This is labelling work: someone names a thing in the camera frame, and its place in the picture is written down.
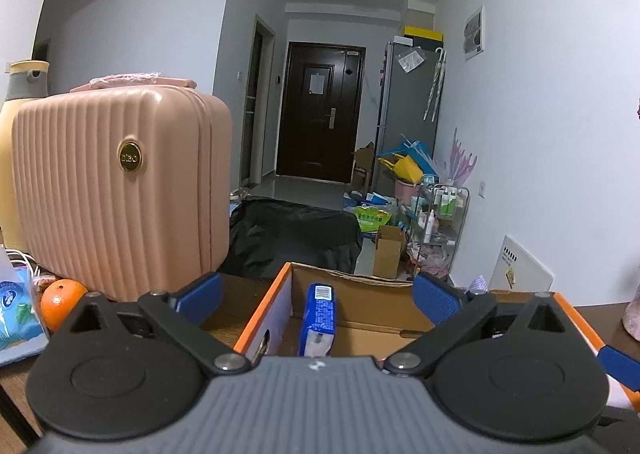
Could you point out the green packet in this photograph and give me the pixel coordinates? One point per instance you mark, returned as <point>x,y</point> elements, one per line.
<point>374,219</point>

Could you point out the interior door frame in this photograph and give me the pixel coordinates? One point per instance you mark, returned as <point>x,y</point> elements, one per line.
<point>245,108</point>

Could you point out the pink ribbed suitcase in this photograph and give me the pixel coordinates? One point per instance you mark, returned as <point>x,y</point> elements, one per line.
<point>100,209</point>

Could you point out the orange fruit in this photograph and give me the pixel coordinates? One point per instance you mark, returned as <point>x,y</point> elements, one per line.
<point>57,304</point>

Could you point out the pink textured vase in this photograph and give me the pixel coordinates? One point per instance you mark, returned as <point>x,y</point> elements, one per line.
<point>632,311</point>

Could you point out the blue tissue pack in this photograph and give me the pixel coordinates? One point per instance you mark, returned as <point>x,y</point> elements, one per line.
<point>15,314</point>

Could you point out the blue shopping bags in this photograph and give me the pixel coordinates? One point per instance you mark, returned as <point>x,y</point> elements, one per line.
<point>417,148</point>

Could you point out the orange cardboard box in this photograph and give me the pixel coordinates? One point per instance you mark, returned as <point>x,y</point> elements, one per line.
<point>380,295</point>

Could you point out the blue small carton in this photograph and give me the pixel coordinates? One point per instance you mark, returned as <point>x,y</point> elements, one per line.
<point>320,309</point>

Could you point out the small brown cardboard box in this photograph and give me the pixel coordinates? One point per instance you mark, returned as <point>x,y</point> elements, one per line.
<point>387,256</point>

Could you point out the purple feather wall decoration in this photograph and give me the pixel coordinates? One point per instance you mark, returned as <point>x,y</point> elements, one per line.
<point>462,158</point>

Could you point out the pink bucket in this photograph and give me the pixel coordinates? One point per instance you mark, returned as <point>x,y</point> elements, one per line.
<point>406,191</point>

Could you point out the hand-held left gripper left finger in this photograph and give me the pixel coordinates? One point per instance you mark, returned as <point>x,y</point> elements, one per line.
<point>200,299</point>

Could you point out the grey refrigerator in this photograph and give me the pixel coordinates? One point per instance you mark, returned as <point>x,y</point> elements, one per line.
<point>405,108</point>

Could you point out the white wall outlet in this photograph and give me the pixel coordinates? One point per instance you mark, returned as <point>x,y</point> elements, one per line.
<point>483,189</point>

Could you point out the dark brown entrance door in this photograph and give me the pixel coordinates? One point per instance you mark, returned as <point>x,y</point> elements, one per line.
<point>310,133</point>

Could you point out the metal storage cart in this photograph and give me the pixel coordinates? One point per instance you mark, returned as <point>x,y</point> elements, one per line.
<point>440,234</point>

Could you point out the hanging folded umbrellas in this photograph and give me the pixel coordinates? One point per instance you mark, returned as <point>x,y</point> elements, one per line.
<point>436,83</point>

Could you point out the yellow thermos bottle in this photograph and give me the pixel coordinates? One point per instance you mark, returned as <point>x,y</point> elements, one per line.
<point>10,133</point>

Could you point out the yellow shopping bag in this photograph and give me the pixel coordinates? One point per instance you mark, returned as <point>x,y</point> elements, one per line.
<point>405,168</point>

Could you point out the white board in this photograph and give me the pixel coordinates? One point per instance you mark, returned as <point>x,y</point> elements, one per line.
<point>520,266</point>

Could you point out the black bag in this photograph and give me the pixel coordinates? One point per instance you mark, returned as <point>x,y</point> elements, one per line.
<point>295,234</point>

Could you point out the yellow box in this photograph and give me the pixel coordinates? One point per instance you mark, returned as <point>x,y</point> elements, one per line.
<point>424,32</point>

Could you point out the pink cloth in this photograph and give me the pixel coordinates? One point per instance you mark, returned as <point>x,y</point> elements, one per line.
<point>130,79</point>

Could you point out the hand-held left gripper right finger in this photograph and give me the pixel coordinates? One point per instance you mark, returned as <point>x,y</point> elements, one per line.
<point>435,299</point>

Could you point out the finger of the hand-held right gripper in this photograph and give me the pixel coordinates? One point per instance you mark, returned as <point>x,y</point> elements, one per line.
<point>622,369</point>

